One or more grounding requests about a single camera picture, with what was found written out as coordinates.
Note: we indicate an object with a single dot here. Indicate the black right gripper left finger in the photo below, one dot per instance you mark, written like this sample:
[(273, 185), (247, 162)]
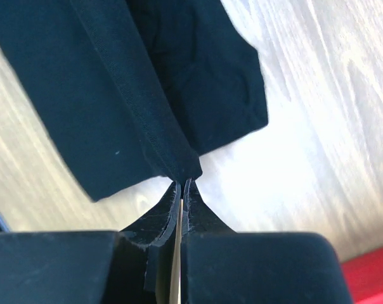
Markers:
[(135, 265)]

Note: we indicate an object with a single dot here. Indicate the red plastic bin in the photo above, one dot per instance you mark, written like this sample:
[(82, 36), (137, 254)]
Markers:
[(364, 277)]

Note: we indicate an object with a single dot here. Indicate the black t shirt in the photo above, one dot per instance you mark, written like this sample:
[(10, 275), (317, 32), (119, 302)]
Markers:
[(130, 90)]

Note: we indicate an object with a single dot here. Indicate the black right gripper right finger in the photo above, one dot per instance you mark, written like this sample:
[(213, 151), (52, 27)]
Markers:
[(219, 265)]

